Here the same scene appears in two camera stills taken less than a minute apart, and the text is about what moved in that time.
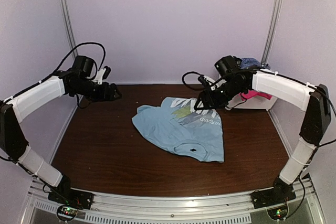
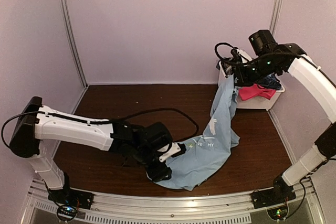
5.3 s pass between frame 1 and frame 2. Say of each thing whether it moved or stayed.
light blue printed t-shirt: moved
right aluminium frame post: stayed
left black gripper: moved
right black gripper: moved
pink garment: stayed
